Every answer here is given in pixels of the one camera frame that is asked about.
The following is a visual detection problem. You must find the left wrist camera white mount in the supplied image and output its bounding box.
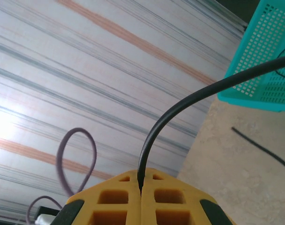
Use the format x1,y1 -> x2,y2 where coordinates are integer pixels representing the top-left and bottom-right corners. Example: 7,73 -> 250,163
35,206 -> 63,225

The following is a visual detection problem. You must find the striped enclosure panel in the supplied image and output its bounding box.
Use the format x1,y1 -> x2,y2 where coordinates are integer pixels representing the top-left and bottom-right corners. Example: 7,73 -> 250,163
0,0 -> 248,225

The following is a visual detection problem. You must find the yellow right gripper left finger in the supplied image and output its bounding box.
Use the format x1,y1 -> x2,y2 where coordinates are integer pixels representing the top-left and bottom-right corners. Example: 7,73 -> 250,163
53,170 -> 142,225

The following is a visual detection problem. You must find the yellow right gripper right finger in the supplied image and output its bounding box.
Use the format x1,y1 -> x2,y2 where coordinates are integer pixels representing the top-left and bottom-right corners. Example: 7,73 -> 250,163
141,168 -> 234,225

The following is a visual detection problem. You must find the teal plastic basket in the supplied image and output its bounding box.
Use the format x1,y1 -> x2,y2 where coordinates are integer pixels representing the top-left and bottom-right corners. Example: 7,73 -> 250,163
217,0 -> 285,113

